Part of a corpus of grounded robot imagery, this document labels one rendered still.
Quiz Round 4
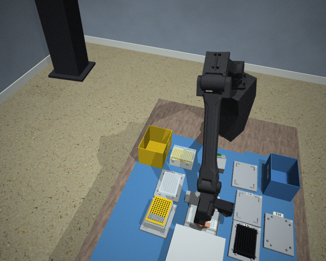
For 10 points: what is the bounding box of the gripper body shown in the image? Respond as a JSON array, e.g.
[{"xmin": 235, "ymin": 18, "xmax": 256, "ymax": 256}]
[{"xmin": 194, "ymin": 216, "xmax": 205, "ymax": 226}]

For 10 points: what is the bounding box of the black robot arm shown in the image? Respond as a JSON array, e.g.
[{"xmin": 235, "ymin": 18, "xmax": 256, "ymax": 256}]
[{"xmin": 195, "ymin": 51, "xmax": 247, "ymax": 221}]

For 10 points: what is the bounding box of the yellow open-top bin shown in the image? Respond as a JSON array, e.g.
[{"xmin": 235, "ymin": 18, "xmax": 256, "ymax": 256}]
[{"xmin": 138, "ymin": 125, "xmax": 172, "ymax": 169}]

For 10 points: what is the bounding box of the blue open-top bin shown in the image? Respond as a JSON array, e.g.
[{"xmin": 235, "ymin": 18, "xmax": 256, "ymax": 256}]
[{"xmin": 263, "ymin": 153, "xmax": 301, "ymax": 202}]

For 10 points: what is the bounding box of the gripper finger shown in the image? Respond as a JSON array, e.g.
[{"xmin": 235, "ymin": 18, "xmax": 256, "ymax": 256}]
[{"xmin": 193, "ymin": 222, "xmax": 211, "ymax": 229}]

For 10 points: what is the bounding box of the blue bench mat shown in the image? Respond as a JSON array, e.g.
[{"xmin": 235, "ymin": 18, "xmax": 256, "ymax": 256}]
[{"xmin": 89, "ymin": 134, "xmax": 297, "ymax": 261}]

